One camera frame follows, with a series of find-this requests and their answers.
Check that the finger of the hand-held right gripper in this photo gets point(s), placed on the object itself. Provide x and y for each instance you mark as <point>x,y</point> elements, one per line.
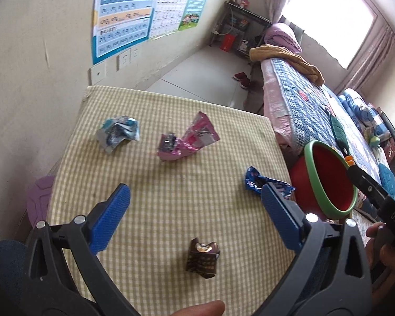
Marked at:
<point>365,184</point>

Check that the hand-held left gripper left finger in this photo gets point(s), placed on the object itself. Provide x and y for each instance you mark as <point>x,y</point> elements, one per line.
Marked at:
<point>110,219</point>

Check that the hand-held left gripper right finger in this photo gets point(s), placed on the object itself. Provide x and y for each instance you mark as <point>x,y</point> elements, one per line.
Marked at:
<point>279,215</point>

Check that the red basin with green rim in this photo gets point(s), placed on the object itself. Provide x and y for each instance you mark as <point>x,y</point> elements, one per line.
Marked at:
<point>329,177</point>

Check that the person's right hand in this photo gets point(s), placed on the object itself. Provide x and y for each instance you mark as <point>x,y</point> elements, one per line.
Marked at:
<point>390,263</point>

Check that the person's left hand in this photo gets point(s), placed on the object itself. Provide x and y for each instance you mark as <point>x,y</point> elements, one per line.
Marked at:
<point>200,308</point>

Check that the blue cushion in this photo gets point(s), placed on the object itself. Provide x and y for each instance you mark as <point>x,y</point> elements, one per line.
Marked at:
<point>388,181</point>

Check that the blue dotted cookie wrapper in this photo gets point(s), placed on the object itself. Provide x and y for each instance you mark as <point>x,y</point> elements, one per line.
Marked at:
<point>255,179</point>

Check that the small green toy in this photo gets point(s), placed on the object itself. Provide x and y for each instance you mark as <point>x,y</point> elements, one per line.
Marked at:
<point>374,140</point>

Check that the dark green cloth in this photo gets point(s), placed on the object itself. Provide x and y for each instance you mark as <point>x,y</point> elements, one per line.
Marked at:
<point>339,131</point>

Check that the purple plastic stool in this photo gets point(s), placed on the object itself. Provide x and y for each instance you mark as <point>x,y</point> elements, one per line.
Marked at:
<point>39,200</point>

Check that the blue patterned pillows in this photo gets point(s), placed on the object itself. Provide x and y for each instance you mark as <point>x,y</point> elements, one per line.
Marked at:
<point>358,108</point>

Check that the crumpled blue silver wrapper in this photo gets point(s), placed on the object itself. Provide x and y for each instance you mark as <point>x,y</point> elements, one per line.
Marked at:
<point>118,133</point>

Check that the dark brown snack wrapper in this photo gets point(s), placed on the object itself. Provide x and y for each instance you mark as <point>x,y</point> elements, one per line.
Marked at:
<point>202,258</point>

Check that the bed with patterned quilt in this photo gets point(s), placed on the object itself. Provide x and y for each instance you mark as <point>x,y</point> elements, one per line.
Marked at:
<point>299,105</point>

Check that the person's left leg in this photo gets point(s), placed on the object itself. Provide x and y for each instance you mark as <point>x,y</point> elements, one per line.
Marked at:
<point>10,270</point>

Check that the crumpled pink foil wrapper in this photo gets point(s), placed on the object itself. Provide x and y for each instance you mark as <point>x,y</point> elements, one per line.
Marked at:
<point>191,138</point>

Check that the pair of red shoes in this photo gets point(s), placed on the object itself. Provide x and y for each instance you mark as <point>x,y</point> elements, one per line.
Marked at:
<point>242,79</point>

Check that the brown blanket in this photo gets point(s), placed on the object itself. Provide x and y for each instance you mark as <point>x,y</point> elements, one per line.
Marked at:
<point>283,56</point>

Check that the purple quilt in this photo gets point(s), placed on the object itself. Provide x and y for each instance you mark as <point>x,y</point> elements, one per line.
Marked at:
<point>284,36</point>

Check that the bright window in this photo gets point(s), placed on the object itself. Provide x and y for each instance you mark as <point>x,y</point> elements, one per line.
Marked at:
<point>329,13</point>

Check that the metal storage rack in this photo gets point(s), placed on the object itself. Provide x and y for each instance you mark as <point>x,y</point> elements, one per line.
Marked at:
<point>247,19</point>

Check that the blue letter chart poster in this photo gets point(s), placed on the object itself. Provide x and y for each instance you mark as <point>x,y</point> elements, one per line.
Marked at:
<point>125,16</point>

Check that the white grid chart poster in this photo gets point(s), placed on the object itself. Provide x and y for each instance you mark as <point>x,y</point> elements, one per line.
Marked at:
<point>171,3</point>

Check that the poster with cartoon children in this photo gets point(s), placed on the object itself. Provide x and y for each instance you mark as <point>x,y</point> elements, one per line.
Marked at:
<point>197,0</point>

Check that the white wall switch plate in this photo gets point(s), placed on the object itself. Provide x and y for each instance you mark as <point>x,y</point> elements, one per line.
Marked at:
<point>97,73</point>

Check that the white wall socket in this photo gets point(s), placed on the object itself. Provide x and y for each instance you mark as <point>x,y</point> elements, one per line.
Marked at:
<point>135,53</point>
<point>124,61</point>

